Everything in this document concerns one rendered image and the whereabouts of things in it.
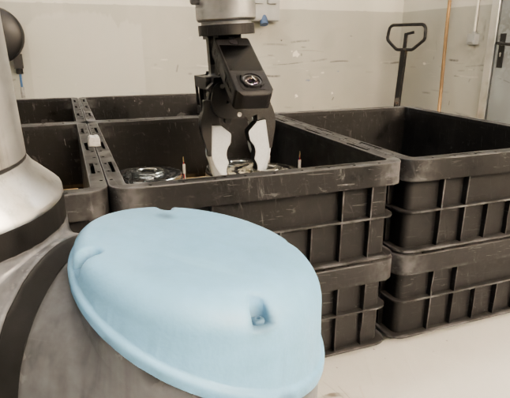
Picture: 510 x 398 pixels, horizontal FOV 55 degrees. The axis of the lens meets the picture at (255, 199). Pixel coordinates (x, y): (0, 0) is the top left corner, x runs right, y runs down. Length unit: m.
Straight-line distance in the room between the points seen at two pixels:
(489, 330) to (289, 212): 0.33
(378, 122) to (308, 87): 3.52
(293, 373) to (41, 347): 0.11
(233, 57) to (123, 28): 3.40
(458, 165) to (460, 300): 0.18
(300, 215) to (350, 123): 0.47
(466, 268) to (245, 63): 0.36
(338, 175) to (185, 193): 0.15
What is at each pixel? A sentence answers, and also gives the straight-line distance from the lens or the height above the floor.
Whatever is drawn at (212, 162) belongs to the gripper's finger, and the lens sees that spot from 0.64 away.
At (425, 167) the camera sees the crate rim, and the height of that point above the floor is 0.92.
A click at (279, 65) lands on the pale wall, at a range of 4.35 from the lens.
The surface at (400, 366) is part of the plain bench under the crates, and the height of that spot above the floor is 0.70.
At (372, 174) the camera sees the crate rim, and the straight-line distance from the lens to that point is 0.51.
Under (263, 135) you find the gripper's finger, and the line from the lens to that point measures 0.66.
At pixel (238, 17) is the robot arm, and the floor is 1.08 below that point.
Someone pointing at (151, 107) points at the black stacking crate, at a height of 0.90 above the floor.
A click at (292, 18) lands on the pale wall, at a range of 4.40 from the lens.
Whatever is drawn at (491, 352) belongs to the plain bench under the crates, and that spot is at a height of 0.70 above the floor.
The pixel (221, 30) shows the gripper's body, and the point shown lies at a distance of 0.62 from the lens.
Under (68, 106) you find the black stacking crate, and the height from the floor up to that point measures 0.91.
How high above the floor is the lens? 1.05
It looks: 18 degrees down
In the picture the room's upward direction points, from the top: straight up
